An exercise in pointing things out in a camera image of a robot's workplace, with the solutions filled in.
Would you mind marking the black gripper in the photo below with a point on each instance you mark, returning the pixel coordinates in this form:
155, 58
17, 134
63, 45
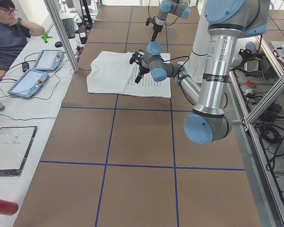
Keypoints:
156, 29
141, 69

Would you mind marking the white long-sleeve printed t-shirt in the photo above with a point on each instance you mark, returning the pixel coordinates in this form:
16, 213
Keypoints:
113, 74

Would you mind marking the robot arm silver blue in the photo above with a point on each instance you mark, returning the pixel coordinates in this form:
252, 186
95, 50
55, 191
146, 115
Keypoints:
170, 13
228, 21

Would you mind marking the black computer mouse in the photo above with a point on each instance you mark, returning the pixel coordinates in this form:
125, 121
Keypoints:
58, 44

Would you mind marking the black keyboard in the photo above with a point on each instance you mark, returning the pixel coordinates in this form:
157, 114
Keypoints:
68, 25

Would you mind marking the brown paper table mat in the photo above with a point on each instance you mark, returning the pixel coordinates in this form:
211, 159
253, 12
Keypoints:
124, 161

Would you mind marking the far blue teach pendant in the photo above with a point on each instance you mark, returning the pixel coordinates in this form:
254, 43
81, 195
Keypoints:
48, 60

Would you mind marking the blue teach pendant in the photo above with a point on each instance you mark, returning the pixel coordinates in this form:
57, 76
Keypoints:
29, 83
48, 60

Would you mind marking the green plastic tool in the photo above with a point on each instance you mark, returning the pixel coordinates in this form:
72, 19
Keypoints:
45, 38

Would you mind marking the near blue teach pendant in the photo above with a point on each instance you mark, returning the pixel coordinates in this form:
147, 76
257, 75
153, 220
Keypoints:
29, 83

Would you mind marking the black smartphone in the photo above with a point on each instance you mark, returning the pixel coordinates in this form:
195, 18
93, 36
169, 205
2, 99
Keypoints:
25, 66

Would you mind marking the seated person in blue shirt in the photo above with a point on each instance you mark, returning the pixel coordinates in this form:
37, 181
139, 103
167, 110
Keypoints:
14, 33

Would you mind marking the red cylindrical bottle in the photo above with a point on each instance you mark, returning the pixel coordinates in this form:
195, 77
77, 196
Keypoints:
8, 207

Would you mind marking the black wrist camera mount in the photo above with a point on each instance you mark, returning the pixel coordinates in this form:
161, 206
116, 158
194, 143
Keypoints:
136, 57
150, 20

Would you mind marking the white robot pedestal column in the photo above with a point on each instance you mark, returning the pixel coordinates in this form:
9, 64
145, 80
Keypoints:
195, 66

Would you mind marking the aluminium frame post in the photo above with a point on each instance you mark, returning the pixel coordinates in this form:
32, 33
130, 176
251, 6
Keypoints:
50, 4

